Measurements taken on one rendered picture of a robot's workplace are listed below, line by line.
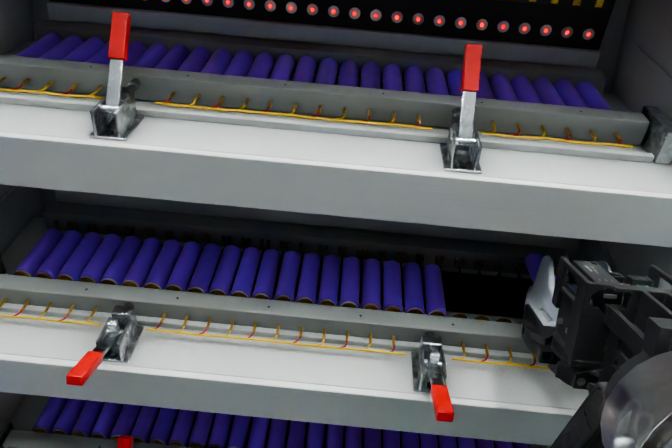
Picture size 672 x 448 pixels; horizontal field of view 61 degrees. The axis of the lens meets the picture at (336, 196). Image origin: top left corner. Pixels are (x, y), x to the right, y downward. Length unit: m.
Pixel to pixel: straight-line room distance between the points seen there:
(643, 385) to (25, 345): 0.46
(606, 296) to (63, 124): 0.42
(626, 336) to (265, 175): 0.26
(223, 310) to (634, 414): 0.33
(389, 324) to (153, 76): 0.29
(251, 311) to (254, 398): 0.07
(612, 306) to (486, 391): 0.15
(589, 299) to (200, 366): 0.31
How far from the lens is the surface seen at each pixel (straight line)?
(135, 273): 0.57
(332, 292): 0.54
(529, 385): 0.54
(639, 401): 0.35
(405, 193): 0.43
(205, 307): 0.52
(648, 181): 0.49
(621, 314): 0.41
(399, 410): 0.51
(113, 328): 0.51
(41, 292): 0.57
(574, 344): 0.43
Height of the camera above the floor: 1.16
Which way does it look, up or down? 15 degrees down
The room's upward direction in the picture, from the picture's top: 5 degrees clockwise
